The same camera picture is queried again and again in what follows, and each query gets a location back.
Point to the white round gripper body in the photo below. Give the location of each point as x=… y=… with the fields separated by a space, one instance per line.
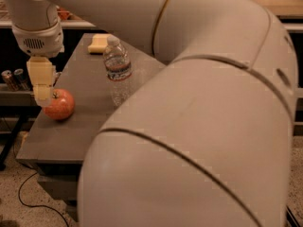
x=38 y=41

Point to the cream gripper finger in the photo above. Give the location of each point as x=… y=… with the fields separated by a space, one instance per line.
x=42 y=76

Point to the red apple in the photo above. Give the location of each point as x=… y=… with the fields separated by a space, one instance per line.
x=62 y=105

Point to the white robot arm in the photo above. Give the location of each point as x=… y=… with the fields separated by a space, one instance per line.
x=207 y=142

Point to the orange drink can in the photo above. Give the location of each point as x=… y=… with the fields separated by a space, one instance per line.
x=9 y=79

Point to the yellow sponge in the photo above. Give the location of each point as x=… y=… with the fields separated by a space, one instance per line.
x=98 y=44

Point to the clear plastic water bottle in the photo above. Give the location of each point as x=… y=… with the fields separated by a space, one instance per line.
x=118 y=68

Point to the grey drawer cabinet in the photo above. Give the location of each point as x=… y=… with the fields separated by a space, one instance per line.
x=56 y=148

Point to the black table leg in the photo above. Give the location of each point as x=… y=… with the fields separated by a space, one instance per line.
x=10 y=138

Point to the upper grey drawer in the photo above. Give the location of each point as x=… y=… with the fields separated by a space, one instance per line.
x=59 y=187

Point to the black bar on floor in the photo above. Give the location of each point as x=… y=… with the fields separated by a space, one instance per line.
x=290 y=219

